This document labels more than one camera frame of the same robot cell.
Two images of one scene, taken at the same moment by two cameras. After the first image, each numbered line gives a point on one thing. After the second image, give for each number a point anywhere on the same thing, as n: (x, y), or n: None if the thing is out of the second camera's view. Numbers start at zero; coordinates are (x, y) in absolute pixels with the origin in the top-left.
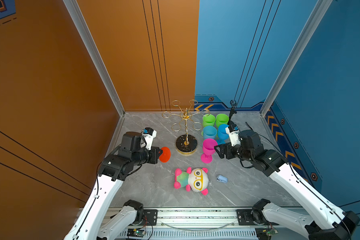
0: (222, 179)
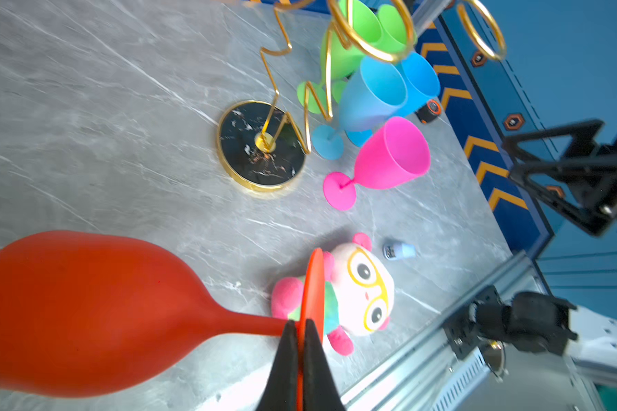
0: (397, 251)
